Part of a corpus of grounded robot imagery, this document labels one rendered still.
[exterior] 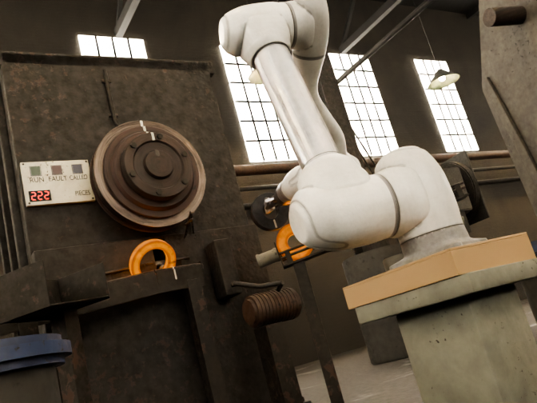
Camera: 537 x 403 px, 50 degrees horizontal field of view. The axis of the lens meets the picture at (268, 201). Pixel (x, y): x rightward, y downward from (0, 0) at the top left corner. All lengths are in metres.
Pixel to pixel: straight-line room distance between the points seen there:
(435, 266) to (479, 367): 0.22
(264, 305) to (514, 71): 2.72
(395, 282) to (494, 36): 3.34
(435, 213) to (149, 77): 1.78
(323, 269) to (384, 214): 9.07
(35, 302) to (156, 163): 0.79
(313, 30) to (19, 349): 1.12
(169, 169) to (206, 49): 8.87
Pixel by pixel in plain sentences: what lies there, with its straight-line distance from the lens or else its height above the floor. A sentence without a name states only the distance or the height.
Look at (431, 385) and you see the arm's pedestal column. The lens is 1.37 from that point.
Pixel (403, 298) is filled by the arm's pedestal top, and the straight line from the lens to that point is 1.28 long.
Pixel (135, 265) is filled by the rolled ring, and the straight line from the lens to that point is 2.22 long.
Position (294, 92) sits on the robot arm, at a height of 0.89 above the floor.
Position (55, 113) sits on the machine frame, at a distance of 2.57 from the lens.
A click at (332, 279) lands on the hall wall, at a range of 10.41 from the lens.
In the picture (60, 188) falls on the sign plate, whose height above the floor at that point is 1.12.
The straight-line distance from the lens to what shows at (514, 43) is 4.33.
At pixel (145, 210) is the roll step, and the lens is 2.29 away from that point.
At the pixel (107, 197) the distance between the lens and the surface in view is 2.29.
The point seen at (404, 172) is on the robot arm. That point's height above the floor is 0.61.
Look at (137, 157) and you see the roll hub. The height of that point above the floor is 1.15.
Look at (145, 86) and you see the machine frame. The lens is 2.76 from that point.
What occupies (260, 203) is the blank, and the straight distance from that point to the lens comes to 2.25.
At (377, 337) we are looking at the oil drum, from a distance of 4.75.
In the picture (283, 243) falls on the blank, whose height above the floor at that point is 0.71.
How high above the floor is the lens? 0.30
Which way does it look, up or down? 14 degrees up
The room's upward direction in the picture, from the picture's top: 15 degrees counter-clockwise
